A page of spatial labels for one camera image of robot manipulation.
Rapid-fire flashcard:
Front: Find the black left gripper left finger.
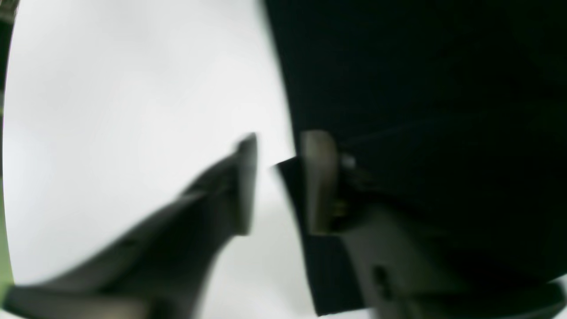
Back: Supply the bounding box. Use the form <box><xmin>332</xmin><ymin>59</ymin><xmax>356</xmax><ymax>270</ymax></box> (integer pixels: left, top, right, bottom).
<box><xmin>2</xmin><ymin>133</ymin><xmax>258</xmax><ymax>319</ymax></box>

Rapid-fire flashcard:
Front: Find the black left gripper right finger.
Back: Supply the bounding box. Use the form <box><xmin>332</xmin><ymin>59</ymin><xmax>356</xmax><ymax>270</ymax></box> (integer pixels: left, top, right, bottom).
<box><xmin>300</xmin><ymin>130</ymin><xmax>566</xmax><ymax>319</ymax></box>

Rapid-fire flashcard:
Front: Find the black graphic T-shirt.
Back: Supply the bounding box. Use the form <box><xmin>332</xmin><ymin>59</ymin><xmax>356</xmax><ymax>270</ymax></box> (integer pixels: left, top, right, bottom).
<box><xmin>263</xmin><ymin>0</ymin><xmax>566</xmax><ymax>319</ymax></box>

